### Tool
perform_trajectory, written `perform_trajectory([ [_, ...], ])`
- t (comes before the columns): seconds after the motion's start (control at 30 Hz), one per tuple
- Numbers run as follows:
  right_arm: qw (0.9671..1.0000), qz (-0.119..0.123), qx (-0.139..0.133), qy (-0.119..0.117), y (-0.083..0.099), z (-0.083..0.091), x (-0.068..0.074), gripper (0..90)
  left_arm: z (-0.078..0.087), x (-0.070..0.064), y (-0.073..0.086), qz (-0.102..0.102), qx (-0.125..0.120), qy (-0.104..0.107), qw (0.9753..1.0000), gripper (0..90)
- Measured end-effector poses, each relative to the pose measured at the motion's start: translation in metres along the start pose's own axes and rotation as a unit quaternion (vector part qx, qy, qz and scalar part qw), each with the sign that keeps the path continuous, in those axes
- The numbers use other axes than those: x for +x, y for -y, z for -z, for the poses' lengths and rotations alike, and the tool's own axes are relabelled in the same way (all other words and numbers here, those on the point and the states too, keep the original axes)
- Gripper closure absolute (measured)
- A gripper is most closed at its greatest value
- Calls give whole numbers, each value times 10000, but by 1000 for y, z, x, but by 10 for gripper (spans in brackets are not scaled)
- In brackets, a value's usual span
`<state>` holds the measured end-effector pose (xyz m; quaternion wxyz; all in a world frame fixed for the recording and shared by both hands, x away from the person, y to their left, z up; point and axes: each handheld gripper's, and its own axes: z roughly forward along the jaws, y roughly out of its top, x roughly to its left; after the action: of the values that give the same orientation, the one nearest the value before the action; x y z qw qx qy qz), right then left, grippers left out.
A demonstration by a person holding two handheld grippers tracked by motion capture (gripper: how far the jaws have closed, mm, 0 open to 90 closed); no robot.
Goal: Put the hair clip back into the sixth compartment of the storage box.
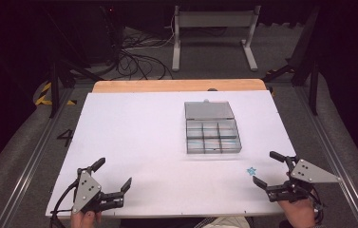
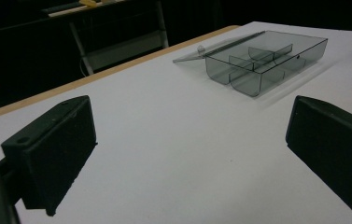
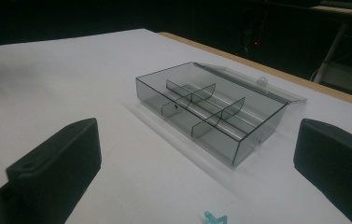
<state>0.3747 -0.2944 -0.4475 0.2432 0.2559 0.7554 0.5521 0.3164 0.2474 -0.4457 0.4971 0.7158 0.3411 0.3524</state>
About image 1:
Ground black floor cables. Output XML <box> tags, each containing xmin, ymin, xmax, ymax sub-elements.
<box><xmin>109</xmin><ymin>27</ymin><xmax>175</xmax><ymax>81</ymax></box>

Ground clear plastic compartment box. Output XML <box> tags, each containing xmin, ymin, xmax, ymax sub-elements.
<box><xmin>183</xmin><ymin>98</ymin><xmax>243</xmax><ymax>155</ymax></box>

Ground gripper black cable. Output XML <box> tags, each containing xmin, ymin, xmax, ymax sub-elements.
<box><xmin>308</xmin><ymin>185</ymin><xmax>327</xmax><ymax>226</ymax></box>
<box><xmin>48</xmin><ymin>180</ymin><xmax>80</xmax><ymax>228</ymax></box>

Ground wooden table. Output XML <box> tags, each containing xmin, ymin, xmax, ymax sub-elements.
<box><xmin>91</xmin><ymin>78</ymin><xmax>268</xmax><ymax>94</ymax></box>

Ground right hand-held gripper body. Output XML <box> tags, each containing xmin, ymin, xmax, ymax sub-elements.
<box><xmin>266</xmin><ymin>155</ymin><xmax>343</xmax><ymax>203</ymax></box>

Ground white table board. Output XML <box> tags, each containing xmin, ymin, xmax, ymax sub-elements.
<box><xmin>45</xmin><ymin>90</ymin><xmax>297</xmax><ymax>219</ymax></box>

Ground white floor cable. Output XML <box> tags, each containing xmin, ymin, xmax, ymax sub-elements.
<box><xmin>125</xmin><ymin>13</ymin><xmax>177</xmax><ymax>50</ymax></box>

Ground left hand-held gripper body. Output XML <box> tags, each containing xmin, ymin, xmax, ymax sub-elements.
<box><xmin>71</xmin><ymin>167</ymin><xmax>125</xmax><ymax>215</ymax></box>

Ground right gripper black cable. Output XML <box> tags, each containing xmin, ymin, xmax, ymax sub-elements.
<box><xmin>308</xmin><ymin>185</ymin><xmax>327</xmax><ymax>226</ymax></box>

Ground yellow black floor tape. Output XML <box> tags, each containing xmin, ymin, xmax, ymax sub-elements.
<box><xmin>34</xmin><ymin>82</ymin><xmax>78</xmax><ymax>106</ymax></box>

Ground aluminium floor rail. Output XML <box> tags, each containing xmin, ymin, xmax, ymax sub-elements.
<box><xmin>0</xmin><ymin>87</ymin><xmax>75</xmax><ymax>228</ymax></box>
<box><xmin>294</xmin><ymin>85</ymin><xmax>358</xmax><ymax>228</ymax></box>

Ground person's light trousers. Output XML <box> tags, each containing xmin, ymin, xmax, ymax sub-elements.
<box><xmin>195</xmin><ymin>216</ymin><xmax>253</xmax><ymax>228</ymax></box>

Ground person's left hand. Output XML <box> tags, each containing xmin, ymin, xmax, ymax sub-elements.
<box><xmin>69</xmin><ymin>210</ymin><xmax>104</xmax><ymax>228</ymax></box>

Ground black tripod stand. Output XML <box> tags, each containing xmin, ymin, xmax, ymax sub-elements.
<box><xmin>42</xmin><ymin>6</ymin><xmax>104</xmax><ymax>119</ymax></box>
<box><xmin>261</xmin><ymin>5</ymin><xmax>323</xmax><ymax>117</ymax></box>

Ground grey metal stand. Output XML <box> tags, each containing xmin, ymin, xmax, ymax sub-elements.
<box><xmin>171</xmin><ymin>5</ymin><xmax>262</xmax><ymax>73</ymax></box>

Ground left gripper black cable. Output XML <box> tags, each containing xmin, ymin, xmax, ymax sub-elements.
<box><xmin>48</xmin><ymin>180</ymin><xmax>80</xmax><ymax>228</ymax></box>

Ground person's right hand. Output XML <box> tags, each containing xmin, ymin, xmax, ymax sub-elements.
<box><xmin>276</xmin><ymin>197</ymin><xmax>317</xmax><ymax>228</ymax></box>

